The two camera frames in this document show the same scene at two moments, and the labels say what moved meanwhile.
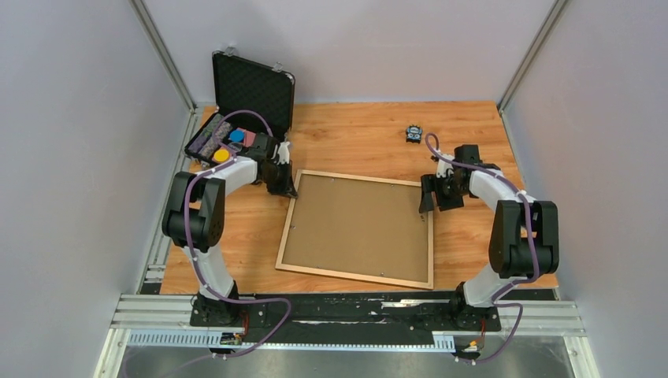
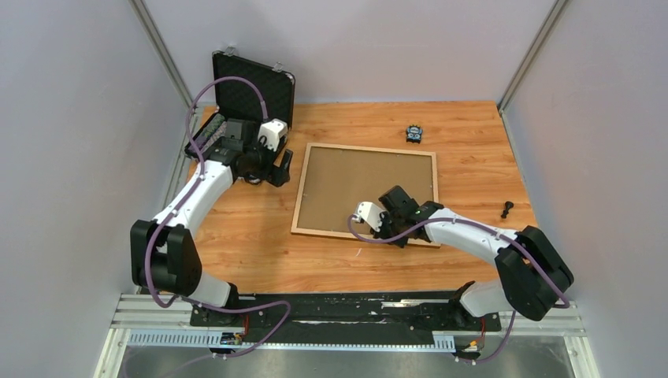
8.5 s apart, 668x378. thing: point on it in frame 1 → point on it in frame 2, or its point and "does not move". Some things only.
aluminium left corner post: x=150 y=28 does not move
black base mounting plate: x=334 y=319 does not move
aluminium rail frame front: x=137 y=312 does not move
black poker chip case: x=253 y=98 does not move
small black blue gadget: x=413 y=134 does not move
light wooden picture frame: x=353 y=276 → x=295 y=229
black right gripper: x=428 y=185 → x=382 y=233
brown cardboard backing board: x=364 y=227 → x=337 y=179
